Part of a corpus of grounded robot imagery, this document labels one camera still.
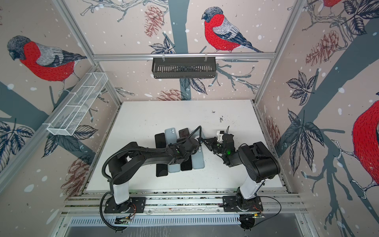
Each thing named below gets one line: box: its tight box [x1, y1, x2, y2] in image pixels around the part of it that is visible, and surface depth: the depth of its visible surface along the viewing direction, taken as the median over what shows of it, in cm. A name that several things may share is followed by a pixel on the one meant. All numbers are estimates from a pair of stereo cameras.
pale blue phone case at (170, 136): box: [164, 127, 178, 145], surface depth 103 cm
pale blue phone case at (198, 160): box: [191, 146, 205, 169], surface depth 90 cm
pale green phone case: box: [167, 163, 181, 173], surface depth 87 cm
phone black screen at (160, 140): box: [154, 132, 167, 149], surface depth 102 cm
